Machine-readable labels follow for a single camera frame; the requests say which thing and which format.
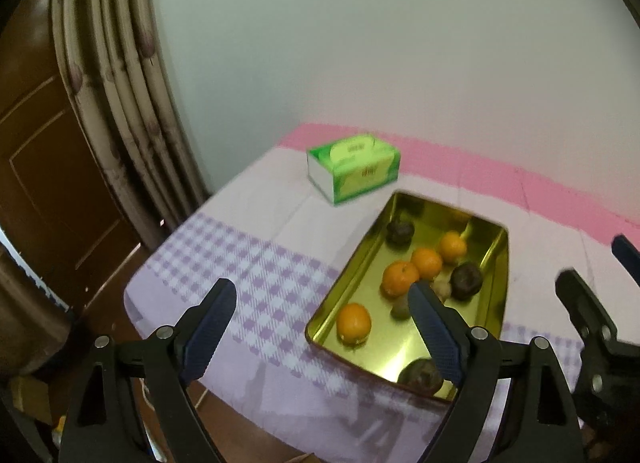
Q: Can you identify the mandarin orange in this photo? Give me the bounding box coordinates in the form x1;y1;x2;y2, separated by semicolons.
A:
411;247;444;280
439;231;468;263
336;303;373;345
382;261;421;299

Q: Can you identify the dark brown round fruit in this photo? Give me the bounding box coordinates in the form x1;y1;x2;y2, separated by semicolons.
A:
449;263;484;301
385;220;416;246
397;358;445;394

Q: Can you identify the cardboard box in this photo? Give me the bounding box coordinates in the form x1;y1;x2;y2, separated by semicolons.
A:
7;375;56;426

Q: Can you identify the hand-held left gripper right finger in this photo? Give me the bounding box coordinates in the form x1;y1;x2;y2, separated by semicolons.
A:
407;282;586;463

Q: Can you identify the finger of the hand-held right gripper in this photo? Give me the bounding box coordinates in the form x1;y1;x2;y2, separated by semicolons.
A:
611;234;640;289
555;269;640;424

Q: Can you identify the brown padded furniture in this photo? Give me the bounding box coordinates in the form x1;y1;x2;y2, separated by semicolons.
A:
0;243;71;379

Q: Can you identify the green tissue box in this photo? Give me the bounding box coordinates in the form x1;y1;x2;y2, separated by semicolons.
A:
306;133;402;206

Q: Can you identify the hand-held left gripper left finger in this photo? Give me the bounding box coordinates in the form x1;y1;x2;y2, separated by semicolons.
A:
57;278;237;463

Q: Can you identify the brown wooden door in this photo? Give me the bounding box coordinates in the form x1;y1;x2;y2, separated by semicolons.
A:
0;0;148;314

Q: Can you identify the gold metal tin box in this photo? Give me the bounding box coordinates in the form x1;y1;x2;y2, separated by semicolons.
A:
304;190;510;403

